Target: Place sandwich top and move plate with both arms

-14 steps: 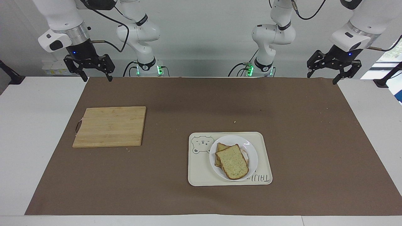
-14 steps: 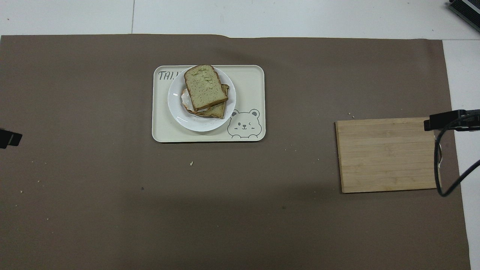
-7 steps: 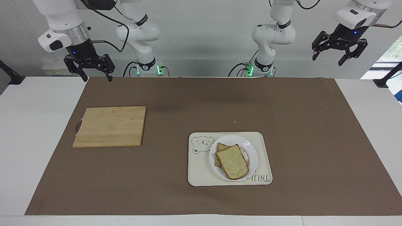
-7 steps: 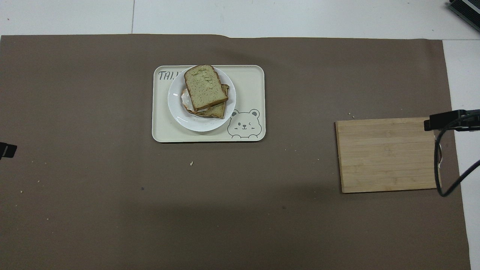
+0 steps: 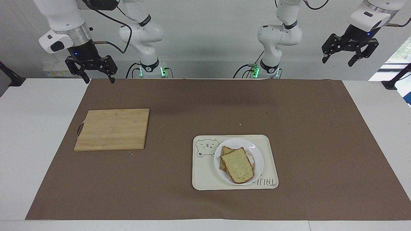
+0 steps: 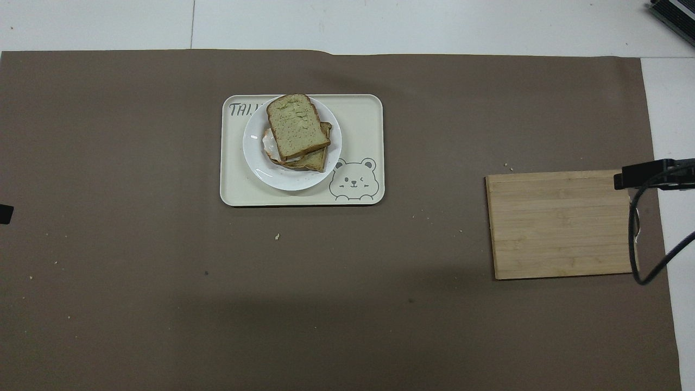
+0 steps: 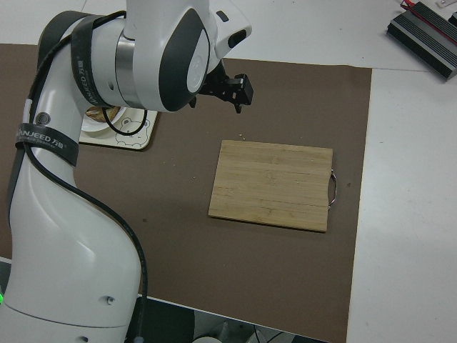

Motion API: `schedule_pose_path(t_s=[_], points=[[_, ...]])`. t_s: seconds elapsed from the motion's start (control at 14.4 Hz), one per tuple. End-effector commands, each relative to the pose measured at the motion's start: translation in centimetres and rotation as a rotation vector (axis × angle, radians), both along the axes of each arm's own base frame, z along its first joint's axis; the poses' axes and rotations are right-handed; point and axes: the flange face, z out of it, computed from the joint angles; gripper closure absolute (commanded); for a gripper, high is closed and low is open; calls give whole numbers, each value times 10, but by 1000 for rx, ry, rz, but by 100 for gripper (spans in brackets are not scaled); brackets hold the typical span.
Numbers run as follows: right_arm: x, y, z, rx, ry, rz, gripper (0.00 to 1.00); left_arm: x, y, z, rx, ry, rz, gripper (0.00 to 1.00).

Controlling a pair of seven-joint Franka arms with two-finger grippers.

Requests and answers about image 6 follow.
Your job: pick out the white round plate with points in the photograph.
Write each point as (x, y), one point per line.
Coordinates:
(258, 163)

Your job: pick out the toast bread slice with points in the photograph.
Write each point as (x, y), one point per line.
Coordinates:
(296, 126)
(316, 160)

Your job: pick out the cream tray with bear print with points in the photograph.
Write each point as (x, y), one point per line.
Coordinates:
(358, 130)

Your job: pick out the white fried egg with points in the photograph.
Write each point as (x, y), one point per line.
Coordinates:
(269, 145)

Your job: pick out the bamboo cutting board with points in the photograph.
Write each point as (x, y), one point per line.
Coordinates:
(559, 225)

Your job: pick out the black stand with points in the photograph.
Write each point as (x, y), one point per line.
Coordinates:
(676, 12)

